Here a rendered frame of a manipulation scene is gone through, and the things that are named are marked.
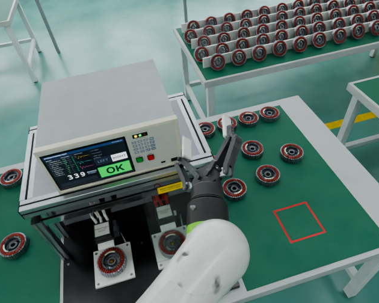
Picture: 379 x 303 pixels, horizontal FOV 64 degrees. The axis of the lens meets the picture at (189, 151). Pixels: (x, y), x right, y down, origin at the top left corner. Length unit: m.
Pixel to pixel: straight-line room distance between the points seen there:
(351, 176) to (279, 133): 0.42
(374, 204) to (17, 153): 2.83
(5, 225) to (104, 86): 0.84
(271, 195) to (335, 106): 1.95
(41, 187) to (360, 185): 1.34
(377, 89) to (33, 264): 2.07
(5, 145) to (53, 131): 2.37
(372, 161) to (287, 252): 1.66
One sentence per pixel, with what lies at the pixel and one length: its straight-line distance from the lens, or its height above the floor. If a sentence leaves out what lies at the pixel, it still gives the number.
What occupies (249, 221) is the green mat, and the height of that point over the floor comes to 0.75.
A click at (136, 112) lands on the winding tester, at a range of 1.01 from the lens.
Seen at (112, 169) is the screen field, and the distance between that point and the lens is 1.05.
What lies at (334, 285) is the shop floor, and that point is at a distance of 2.16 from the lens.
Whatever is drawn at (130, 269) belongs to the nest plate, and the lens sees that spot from 1.28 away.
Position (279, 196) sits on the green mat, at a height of 0.75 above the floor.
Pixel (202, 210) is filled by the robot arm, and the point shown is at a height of 1.38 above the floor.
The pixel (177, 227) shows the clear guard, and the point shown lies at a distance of 1.00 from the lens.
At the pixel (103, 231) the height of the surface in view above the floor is 0.92.
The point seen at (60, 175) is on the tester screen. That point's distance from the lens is 1.06.
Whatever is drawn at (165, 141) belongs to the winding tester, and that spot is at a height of 1.23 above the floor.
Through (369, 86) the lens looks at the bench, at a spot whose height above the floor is 0.75.
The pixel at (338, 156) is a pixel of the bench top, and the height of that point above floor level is 0.75.
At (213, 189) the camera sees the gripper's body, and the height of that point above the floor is 1.38.
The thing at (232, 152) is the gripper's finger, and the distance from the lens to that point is 0.70.
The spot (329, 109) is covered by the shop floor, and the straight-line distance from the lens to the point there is 3.22.
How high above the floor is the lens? 1.93
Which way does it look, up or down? 46 degrees down
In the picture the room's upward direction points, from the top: 6 degrees counter-clockwise
